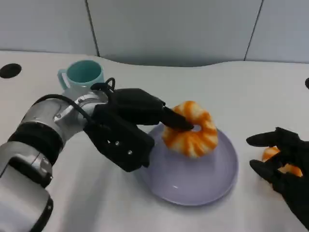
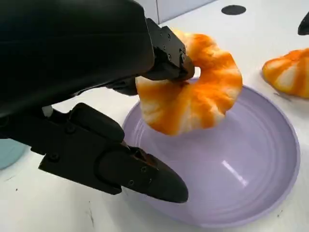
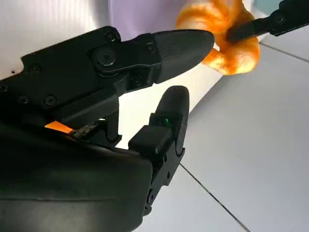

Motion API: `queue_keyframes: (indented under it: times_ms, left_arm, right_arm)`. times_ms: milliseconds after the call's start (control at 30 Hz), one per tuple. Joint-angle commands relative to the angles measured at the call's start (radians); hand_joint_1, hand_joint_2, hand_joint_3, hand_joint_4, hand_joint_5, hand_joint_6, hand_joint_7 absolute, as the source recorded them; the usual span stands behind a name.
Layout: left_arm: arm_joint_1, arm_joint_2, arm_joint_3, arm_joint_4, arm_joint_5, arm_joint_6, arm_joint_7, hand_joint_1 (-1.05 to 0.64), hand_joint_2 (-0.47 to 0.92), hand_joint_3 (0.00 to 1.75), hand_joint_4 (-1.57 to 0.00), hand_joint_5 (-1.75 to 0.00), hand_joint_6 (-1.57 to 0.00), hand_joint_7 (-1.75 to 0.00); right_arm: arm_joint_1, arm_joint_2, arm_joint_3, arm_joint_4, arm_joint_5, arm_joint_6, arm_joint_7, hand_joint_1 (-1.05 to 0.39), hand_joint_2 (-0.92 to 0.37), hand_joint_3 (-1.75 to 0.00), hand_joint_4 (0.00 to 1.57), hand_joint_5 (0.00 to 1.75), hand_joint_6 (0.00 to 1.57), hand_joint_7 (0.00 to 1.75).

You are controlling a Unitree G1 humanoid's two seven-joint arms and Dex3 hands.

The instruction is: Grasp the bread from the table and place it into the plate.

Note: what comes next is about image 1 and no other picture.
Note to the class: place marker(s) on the large orange and white bread roll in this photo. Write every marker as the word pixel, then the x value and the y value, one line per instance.
pixel 193 142

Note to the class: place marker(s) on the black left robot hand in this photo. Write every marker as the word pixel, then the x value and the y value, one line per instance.
pixel 137 106

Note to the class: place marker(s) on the black table grommet hole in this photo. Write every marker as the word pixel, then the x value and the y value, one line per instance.
pixel 307 83
pixel 9 70

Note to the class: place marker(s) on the small orange and white bread roll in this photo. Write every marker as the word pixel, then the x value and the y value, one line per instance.
pixel 269 153

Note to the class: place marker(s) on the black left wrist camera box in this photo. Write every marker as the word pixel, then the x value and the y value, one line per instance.
pixel 120 142

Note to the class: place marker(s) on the lilac plate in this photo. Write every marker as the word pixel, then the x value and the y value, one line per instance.
pixel 200 178

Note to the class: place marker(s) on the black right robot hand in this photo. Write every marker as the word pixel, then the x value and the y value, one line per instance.
pixel 289 142

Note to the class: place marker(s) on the pale green mug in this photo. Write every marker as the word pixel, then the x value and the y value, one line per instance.
pixel 83 75

